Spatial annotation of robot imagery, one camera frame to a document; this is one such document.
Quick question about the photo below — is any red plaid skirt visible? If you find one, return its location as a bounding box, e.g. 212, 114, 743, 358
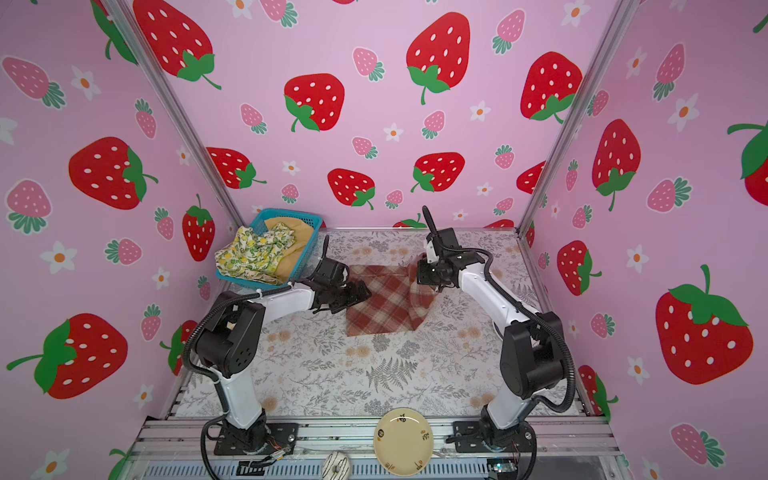
345, 263, 437, 337

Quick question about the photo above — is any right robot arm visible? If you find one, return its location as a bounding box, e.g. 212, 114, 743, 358
417, 224, 576, 448

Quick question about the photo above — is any tan skirt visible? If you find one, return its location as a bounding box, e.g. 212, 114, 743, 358
265, 216, 314, 283

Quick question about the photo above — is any teal plastic basket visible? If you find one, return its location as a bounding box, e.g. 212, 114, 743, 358
214, 208, 323, 291

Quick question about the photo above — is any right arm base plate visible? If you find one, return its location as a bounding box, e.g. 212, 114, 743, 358
445, 420, 537, 454

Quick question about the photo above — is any aluminium frame rail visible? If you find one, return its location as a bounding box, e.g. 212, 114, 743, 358
111, 416, 632, 479

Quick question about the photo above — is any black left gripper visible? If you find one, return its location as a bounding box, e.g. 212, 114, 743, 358
329, 279, 373, 312

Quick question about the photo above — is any chocolate drizzled donut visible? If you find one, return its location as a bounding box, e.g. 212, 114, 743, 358
321, 451, 352, 480

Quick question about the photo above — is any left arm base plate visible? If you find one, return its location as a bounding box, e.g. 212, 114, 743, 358
214, 422, 299, 456

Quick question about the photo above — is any lemon print skirt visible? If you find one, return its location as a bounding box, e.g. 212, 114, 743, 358
215, 222, 296, 285

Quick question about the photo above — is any cream plate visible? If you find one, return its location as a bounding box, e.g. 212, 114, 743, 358
373, 407, 434, 477

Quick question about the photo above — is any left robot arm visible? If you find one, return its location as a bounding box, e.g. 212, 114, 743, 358
182, 259, 372, 432

